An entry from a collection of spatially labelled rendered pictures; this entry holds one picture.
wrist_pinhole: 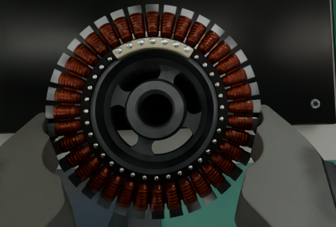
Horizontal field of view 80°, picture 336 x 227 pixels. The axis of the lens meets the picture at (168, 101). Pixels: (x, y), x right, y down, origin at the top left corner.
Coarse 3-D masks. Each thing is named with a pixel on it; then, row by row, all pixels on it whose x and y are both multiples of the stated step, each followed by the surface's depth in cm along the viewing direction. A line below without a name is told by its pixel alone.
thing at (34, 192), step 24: (48, 120) 11; (24, 144) 8; (48, 144) 9; (0, 168) 7; (24, 168) 7; (48, 168) 8; (0, 192) 6; (24, 192) 6; (48, 192) 6; (0, 216) 6; (24, 216) 6; (48, 216) 6; (72, 216) 7
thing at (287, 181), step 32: (288, 128) 9; (256, 160) 8; (288, 160) 8; (320, 160) 8; (256, 192) 6; (288, 192) 6; (320, 192) 6; (256, 224) 6; (288, 224) 6; (320, 224) 6
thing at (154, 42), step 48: (96, 48) 10; (144, 48) 10; (192, 48) 10; (48, 96) 10; (96, 96) 11; (144, 96) 12; (240, 96) 10; (96, 144) 10; (144, 144) 12; (192, 144) 12; (240, 144) 10; (96, 192) 10; (144, 192) 10; (192, 192) 10
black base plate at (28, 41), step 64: (0, 0) 19; (64, 0) 19; (128, 0) 19; (192, 0) 19; (256, 0) 19; (320, 0) 19; (0, 64) 18; (256, 64) 19; (320, 64) 19; (0, 128) 18; (128, 128) 19
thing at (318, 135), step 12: (120, 132) 21; (132, 132) 21; (180, 132) 21; (252, 132) 21; (300, 132) 21; (312, 132) 21; (324, 132) 21; (0, 144) 20; (132, 144) 21; (156, 144) 21; (168, 144) 21; (180, 144) 21; (312, 144) 21; (324, 144) 21; (60, 156) 20; (324, 156) 21; (60, 168) 20
